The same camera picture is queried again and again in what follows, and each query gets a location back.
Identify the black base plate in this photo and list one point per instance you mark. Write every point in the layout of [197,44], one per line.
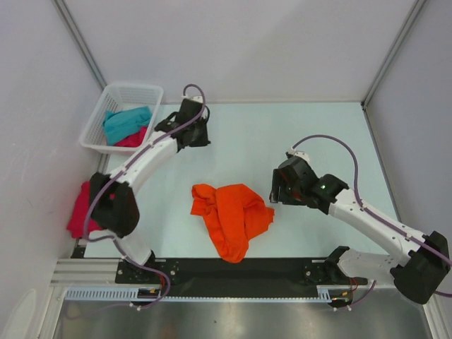
[251,278]

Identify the orange t shirt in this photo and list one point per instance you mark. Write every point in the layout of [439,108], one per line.
[233,216]

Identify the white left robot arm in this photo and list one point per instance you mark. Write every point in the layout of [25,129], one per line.
[112,200]

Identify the white plastic mesh basket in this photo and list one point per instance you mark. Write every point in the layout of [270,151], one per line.
[118,97]

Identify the teal t shirt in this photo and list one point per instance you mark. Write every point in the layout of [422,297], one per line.
[119,125]

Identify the pink t shirt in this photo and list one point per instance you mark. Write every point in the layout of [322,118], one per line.
[134,140]

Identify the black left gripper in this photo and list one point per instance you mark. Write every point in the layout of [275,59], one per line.
[203,140]

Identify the folded red t shirt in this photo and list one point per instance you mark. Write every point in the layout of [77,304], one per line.
[76,223]

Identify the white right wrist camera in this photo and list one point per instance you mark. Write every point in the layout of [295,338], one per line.
[298,153]

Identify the aluminium frame rail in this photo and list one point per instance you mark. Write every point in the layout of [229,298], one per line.
[104,271]

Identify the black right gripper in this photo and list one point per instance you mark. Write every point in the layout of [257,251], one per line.
[278,181]

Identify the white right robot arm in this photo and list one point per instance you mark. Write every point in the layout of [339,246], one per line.
[415,263]

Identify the white slotted cable duct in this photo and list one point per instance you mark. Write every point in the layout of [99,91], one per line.
[148,295]

